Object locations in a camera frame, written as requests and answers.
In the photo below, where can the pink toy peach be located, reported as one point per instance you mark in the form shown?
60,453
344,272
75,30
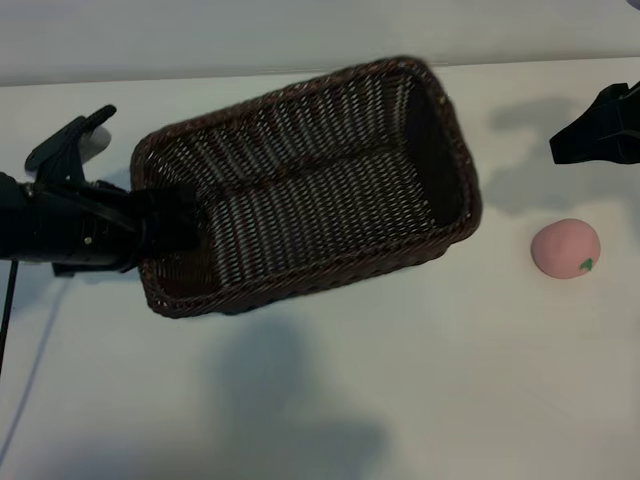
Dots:
564,247

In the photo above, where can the dark brown wicker basket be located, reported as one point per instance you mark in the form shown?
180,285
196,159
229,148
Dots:
325,200

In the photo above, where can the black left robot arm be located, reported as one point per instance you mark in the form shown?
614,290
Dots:
11,220

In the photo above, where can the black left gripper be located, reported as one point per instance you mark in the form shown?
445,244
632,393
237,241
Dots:
75,235

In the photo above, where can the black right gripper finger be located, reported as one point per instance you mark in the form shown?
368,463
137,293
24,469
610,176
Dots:
612,115
612,147

